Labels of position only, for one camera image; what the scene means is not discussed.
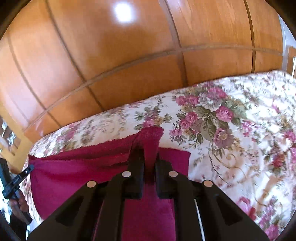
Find floral quilted bedspread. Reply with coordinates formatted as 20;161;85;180
22;70;295;240

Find person's left hand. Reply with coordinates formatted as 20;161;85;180
9;190;29;219

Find wooden wardrobe with shelves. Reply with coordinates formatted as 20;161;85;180
1;116;33;174

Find crimson red knit garment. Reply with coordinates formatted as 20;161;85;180
29;126;190;240

